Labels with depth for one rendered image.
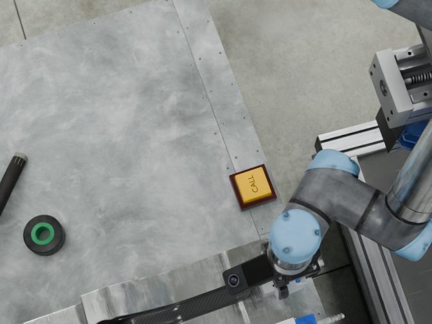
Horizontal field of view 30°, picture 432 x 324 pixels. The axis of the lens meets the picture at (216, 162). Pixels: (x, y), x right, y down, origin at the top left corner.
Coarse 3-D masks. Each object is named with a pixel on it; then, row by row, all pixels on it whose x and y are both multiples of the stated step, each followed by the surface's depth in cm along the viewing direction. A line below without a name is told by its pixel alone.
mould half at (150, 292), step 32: (224, 256) 157; (128, 288) 152; (160, 288) 155; (192, 288) 156; (256, 288) 155; (32, 320) 157; (64, 320) 157; (96, 320) 149; (192, 320) 154; (224, 320) 154; (256, 320) 153
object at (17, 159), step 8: (16, 152) 171; (16, 160) 170; (24, 160) 171; (8, 168) 169; (16, 168) 169; (8, 176) 168; (16, 176) 169; (0, 184) 167; (8, 184) 167; (0, 192) 166; (8, 192) 167; (0, 200) 165; (0, 208) 165; (0, 216) 165
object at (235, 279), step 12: (240, 264) 140; (252, 264) 139; (264, 264) 138; (228, 276) 140; (240, 276) 140; (252, 276) 139; (264, 276) 138; (276, 276) 137; (228, 288) 140; (240, 288) 139; (252, 288) 140
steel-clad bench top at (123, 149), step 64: (192, 0) 185; (0, 64) 180; (64, 64) 180; (128, 64) 180; (192, 64) 180; (0, 128) 176; (64, 128) 176; (128, 128) 175; (192, 128) 175; (64, 192) 171; (128, 192) 171; (192, 192) 171; (0, 256) 167; (64, 256) 167; (128, 256) 166; (192, 256) 166; (0, 320) 163
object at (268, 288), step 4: (320, 260) 156; (312, 264) 156; (320, 264) 156; (272, 280) 153; (296, 280) 154; (300, 280) 154; (264, 284) 153; (268, 284) 153; (272, 284) 153; (260, 288) 156; (264, 288) 152; (268, 288) 152; (272, 288) 152; (264, 292) 152; (268, 292) 152; (272, 292) 154; (264, 296) 155
